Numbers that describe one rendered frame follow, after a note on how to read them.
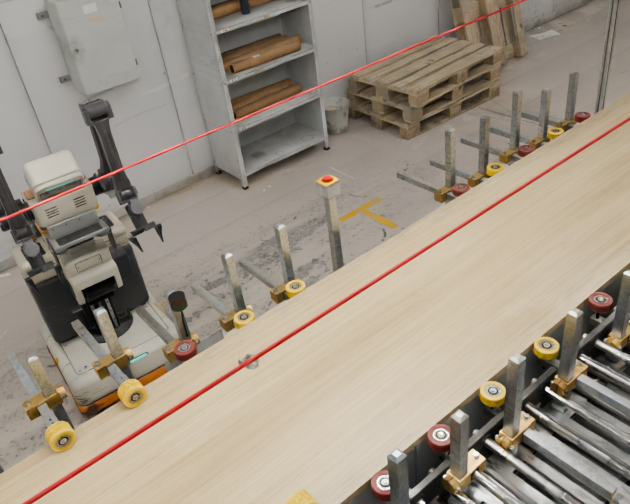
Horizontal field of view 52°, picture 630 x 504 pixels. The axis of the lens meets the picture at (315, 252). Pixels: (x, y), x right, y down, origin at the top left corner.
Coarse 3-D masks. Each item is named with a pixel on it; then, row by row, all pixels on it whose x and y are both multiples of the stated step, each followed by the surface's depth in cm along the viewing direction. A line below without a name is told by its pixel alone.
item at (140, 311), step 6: (138, 306) 264; (138, 312) 261; (144, 312) 260; (144, 318) 257; (150, 318) 256; (150, 324) 253; (156, 324) 253; (156, 330) 250; (162, 330) 249; (162, 336) 246; (168, 336) 246; (168, 342) 243
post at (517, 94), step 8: (512, 96) 320; (520, 96) 318; (512, 104) 322; (520, 104) 321; (512, 112) 324; (520, 112) 324; (512, 120) 326; (520, 120) 326; (512, 128) 328; (512, 136) 331; (512, 144) 333
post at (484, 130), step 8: (480, 120) 310; (488, 120) 309; (480, 128) 312; (488, 128) 311; (480, 136) 314; (488, 136) 314; (480, 144) 317; (488, 144) 317; (480, 152) 319; (488, 152) 319; (480, 160) 321; (480, 168) 324
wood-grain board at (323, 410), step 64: (576, 128) 336; (576, 192) 286; (384, 256) 265; (448, 256) 259; (512, 256) 254; (576, 256) 249; (256, 320) 241; (320, 320) 237; (384, 320) 233; (448, 320) 229; (512, 320) 225; (192, 384) 218; (256, 384) 214; (320, 384) 211; (384, 384) 208; (448, 384) 204; (128, 448) 199; (192, 448) 196; (256, 448) 193; (320, 448) 190; (384, 448) 187
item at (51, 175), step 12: (48, 156) 269; (60, 156) 270; (72, 156) 272; (24, 168) 265; (36, 168) 265; (48, 168) 267; (60, 168) 268; (72, 168) 270; (36, 180) 264; (48, 180) 265; (60, 180) 267; (72, 180) 270; (36, 192) 264; (48, 192) 269; (60, 192) 275
